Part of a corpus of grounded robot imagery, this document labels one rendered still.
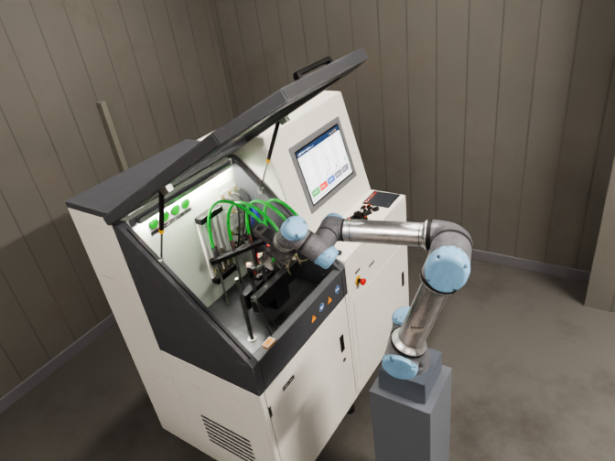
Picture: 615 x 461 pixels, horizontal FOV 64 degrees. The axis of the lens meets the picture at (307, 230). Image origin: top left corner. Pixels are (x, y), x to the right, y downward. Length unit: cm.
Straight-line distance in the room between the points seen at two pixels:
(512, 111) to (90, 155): 276
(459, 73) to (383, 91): 56
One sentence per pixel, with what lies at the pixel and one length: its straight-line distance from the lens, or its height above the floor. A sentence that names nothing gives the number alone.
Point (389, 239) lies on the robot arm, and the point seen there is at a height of 146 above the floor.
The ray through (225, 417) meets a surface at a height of 52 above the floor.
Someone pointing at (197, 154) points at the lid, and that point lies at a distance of 141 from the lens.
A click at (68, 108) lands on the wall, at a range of 354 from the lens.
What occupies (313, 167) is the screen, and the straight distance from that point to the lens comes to 248.
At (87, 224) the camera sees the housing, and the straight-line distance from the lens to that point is 218.
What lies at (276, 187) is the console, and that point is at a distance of 231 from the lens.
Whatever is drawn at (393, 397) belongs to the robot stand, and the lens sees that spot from 195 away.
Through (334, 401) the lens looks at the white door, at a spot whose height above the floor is 27.
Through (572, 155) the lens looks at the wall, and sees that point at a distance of 351.
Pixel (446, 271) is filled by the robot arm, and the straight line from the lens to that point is 139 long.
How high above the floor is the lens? 230
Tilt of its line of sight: 31 degrees down
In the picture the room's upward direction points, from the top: 9 degrees counter-clockwise
